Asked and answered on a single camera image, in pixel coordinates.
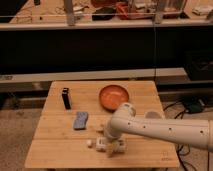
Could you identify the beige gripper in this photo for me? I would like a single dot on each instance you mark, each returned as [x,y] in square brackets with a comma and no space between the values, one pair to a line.
[111,148]

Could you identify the white plastic bottle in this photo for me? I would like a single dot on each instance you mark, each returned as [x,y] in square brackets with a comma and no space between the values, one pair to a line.
[102,141]

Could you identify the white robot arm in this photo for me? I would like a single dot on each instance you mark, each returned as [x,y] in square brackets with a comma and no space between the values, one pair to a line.
[195,133]

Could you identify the orange ceramic bowl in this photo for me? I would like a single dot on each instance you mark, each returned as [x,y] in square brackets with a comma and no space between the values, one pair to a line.
[112,96]

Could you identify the orange carrot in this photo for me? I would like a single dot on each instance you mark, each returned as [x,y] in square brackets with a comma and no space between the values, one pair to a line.
[100,128]

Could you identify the small white ball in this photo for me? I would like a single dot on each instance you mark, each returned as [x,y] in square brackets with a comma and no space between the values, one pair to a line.
[89,143]

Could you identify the blue sponge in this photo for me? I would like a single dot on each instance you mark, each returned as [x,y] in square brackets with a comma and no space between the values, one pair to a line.
[80,120]

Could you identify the white paper cup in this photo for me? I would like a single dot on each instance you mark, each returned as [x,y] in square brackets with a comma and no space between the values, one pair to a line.
[152,115]

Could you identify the wooden folding table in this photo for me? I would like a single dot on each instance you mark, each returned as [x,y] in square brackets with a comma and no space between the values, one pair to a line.
[57,145]

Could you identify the black rectangular box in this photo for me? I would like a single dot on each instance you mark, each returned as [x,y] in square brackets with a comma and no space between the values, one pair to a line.
[66,99]

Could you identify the black power adapter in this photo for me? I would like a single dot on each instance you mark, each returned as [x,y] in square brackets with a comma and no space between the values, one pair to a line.
[193,105]

